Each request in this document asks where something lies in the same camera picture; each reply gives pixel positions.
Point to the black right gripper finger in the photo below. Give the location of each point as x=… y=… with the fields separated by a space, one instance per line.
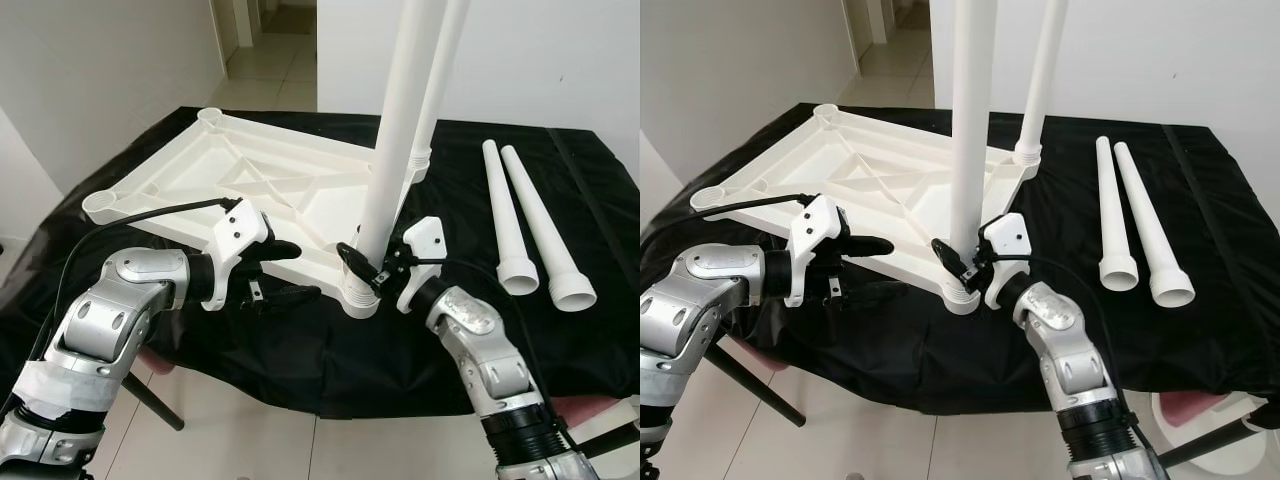
x=950 y=261
x=358 y=266

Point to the white plastic table top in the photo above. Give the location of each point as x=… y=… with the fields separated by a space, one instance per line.
x=830 y=160
x=200 y=165

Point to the white plastic table leg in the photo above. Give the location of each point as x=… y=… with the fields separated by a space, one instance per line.
x=545 y=235
x=1040 y=80
x=395 y=120
x=440 y=80
x=1150 y=230
x=970 y=120
x=1110 y=215
x=505 y=220

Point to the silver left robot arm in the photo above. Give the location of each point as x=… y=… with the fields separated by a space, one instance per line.
x=720 y=265
x=130 y=290

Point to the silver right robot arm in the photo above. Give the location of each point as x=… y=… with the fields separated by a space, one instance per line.
x=1050 y=315
x=470 y=315

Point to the black table cloth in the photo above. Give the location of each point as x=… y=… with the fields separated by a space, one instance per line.
x=400 y=360
x=1000 y=360

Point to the pink chair seat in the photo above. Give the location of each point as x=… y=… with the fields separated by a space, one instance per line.
x=735 y=350
x=152 y=360

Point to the black metal support rod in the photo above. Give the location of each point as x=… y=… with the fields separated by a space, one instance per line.
x=615 y=440
x=1220 y=440
x=760 y=388
x=155 y=403

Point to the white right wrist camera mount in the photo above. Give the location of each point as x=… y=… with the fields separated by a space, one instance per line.
x=428 y=235
x=1008 y=235

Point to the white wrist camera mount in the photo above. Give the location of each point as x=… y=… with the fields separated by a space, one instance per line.
x=428 y=235
x=1008 y=235
x=240 y=225
x=815 y=220

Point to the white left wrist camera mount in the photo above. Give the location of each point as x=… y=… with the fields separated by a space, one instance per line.
x=240 y=225
x=815 y=220

